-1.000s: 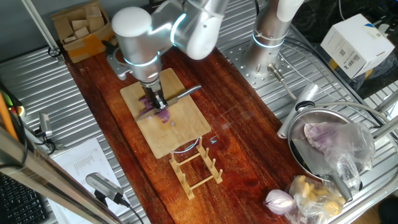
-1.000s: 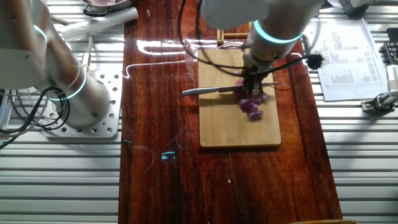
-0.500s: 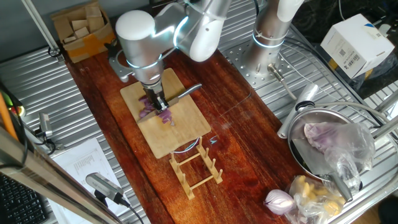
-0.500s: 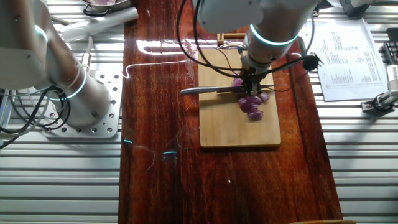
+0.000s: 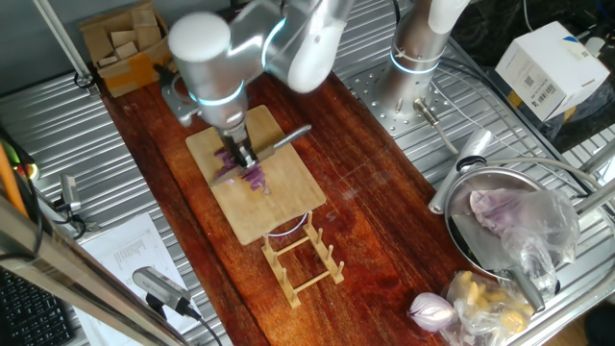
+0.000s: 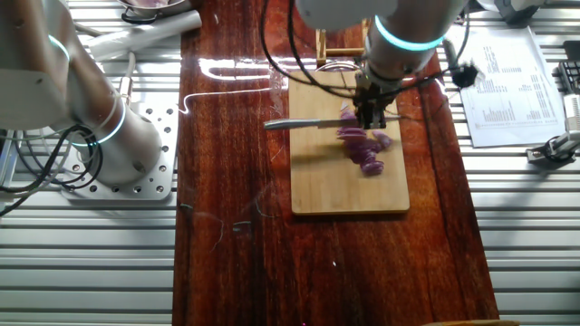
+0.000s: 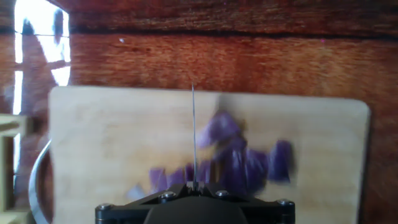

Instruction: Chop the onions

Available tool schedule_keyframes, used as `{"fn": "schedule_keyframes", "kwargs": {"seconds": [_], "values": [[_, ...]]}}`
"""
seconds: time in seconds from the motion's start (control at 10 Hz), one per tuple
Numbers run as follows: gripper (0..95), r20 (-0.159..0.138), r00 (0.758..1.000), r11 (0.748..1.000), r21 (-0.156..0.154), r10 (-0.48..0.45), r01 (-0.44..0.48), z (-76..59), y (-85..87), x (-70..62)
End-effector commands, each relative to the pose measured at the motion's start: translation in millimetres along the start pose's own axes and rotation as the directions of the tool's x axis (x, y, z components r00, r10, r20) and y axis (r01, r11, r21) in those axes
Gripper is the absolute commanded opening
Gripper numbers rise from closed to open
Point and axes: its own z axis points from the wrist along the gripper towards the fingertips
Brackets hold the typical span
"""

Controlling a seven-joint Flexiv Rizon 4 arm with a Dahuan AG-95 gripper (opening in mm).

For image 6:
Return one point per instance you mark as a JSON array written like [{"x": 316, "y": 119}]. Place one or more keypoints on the black keyboard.
[{"x": 572, "y": 72}]

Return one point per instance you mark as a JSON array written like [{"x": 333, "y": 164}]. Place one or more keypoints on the wrist camera on silver bracket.
[{"x": 464, "y": 74}]

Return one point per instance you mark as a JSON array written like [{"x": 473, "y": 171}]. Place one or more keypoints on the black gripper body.
[{"x": 376, "y": 93}]

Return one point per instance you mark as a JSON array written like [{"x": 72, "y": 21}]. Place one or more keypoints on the small pale onion piece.
[{"x": 344, "y": 106}]

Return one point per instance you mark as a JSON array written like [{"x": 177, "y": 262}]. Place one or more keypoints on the small silver camera on mount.
[{"x": 557, "y": 145}]

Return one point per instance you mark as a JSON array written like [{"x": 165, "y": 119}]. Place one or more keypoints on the wooden peg rack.
[{"x": 322, "y": 50}]

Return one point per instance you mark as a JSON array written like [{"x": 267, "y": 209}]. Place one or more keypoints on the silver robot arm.
[{"x": 45, "y": 90}]

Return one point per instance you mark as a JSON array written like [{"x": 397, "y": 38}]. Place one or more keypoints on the small purple onion piece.
[{"x": 348, "y": 116}]

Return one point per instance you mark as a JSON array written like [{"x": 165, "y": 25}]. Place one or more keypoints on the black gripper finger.
[
  {"x": 359, "y": 114},
  {"x": 376, "y": 118}
]

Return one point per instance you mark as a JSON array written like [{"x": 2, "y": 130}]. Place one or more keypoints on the dark red wooden plank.
[{"x": 235, "y": 158}]

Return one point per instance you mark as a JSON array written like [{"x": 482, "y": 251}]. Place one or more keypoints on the printed paper sheet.
[{"x": 512, "y": 90}]

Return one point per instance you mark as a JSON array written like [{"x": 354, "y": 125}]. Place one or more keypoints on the steel kitchen knife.
[{"x": 299, "y": 123}]

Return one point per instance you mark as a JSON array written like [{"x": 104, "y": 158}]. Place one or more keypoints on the dark purple onion slice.
[
  {"x": 372, "y": 167},
  {"x": 353, "y": 137}
]

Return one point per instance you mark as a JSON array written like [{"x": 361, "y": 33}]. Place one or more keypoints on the white plastic tube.
[{"x": 145, "y": 34}]

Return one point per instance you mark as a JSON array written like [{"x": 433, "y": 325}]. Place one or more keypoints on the light purple onion slice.
[{"x": 383, "y": 139}]

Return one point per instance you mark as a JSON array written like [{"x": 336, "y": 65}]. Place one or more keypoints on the bamboo cutting board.
[{"x": 326, "y": 190}]

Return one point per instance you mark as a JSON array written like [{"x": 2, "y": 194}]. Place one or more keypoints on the round metal bowl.
[{"x": 154, "y": 4}]

